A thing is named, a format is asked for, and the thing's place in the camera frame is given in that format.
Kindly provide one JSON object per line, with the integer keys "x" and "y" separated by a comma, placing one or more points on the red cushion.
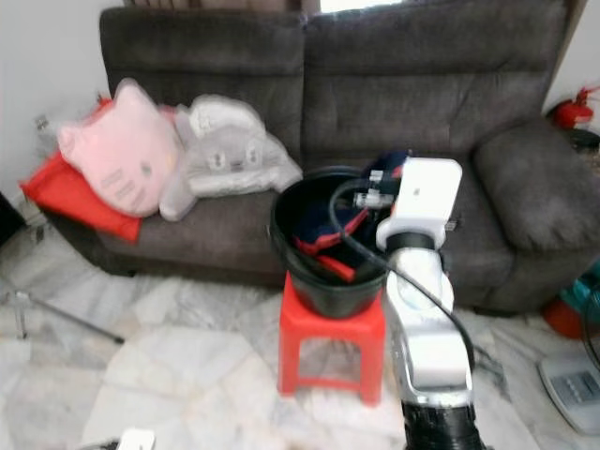
{"x": 70, "y": 197}

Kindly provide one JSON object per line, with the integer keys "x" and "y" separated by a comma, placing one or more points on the dark grey sofa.
{"x": 384, "y": 84}

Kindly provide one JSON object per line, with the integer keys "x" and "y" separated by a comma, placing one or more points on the red plastic hanger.
{"x": 323, "y": 253}

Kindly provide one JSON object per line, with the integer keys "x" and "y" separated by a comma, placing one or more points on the red plastic stool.
{"x": 333, "y": 328}

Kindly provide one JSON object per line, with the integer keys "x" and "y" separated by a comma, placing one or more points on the teal plastic item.
{"x": 583, "y": 289}

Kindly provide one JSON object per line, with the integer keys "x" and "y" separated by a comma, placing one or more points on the pink cat face cushion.
{"x": 122, "y": 150}

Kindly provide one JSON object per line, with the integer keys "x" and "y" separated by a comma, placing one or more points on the black plastic bucket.
{"x": 328, "y": 295}

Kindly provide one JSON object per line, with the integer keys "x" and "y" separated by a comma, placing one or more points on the grey weighing scale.
{"x": 572, "y": 389}

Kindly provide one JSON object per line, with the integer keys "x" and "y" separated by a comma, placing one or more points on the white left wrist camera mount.
{"x": 136, "y": 439}

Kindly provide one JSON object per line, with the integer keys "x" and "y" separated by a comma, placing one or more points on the red fire extinguisher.
{"x": 574, "y": 111}

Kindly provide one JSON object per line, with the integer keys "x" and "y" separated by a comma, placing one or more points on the dark shirt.
{"x": 323, "y": 223}

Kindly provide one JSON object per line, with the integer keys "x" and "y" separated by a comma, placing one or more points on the grey cat face cushion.
{"x": 230, "y": 155}

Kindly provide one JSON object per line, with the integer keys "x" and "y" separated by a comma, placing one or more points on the red round container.
{"x": 565, "y": 317}

